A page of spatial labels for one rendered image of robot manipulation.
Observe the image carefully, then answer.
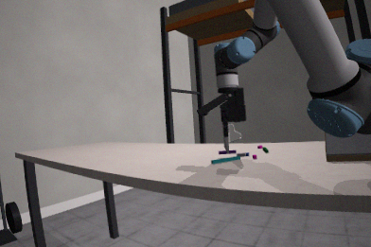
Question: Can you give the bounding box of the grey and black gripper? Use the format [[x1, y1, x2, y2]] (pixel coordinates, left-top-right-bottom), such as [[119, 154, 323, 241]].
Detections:
[[218, 87, 246, 153]]

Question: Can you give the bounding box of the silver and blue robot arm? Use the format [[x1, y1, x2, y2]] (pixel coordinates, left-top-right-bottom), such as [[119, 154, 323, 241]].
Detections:
[[214, 0, 371, 138]]

